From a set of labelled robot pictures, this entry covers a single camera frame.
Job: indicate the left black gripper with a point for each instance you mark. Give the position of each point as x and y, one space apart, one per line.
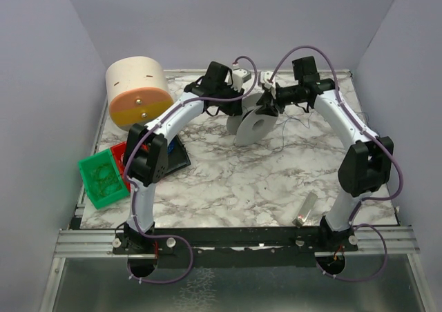
231 105

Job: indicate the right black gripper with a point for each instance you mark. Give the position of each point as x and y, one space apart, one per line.
268 101

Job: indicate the grey plastic cable spool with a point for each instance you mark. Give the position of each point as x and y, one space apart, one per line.
250 127

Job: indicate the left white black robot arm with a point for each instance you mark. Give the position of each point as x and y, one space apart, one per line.
146 157

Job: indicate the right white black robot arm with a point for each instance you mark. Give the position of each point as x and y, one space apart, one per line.
366 165

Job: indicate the black plastic bin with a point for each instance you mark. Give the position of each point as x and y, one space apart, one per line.
178 157

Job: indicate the beige layered cylinder model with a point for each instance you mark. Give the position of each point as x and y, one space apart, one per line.
137 91

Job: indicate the grey metal clip tool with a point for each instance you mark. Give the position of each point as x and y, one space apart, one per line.
305 210

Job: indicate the red plastic bin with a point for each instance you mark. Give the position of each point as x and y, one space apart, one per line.
118 151

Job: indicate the green plastic bin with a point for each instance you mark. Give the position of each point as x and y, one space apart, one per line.
101 178

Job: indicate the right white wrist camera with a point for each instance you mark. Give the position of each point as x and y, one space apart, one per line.
266 83

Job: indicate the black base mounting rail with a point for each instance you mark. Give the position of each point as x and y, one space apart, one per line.
235 247

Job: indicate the aluminium extrusion frame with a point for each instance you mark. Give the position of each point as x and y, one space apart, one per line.
98 243

